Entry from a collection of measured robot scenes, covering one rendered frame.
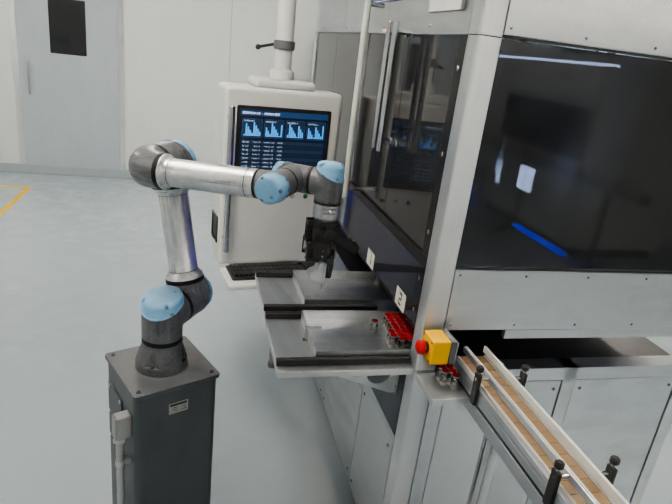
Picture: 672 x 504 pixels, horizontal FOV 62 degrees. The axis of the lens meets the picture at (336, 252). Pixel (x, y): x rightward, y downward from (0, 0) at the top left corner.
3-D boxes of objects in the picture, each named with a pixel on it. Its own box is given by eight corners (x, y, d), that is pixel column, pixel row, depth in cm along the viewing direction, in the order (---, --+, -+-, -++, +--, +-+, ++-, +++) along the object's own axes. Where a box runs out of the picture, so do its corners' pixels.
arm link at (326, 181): (320, 157, 152) (350, 162, 150) (316, 196, 156) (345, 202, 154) (310, 162, 145) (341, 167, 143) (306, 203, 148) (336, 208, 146)
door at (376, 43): (352, 180, 239) (371, 33, 218) (385, 212, 196) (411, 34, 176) (351, 180, 239) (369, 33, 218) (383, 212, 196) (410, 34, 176)
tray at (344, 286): (375, 279, 225) (377, 271, 223) (396, 308, 201) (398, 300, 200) (292, 278, 216) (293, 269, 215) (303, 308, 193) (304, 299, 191)
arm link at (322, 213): (337, 200, 155) (344, 208, 148) (335, 215, 157) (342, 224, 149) (311, 198, 153) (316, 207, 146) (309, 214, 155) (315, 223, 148)
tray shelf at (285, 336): (371, 278, 230) (372, 274, 229) (437, 373, 166) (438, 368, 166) (254, 277, 218) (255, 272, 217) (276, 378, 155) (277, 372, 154)
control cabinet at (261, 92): (312, 246, 276) (329, 82, 249) (325, 261, 259) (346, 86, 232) (208, 249, 256) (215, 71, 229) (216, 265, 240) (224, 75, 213)
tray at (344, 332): (397, 319, 193) (399, 310, 192) (424, 359, 169) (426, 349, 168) (300, 319, 185) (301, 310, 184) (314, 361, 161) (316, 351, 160)
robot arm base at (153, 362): (146, 382, 158) (146, 352, 154) (127, 357, 168) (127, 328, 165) (196, 369, 167) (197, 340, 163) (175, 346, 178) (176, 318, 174)
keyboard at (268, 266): (313, 264, 253) (314, 259, 252) (324, 276, 241) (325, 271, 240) (225, 267, 238) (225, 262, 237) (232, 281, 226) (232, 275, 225)
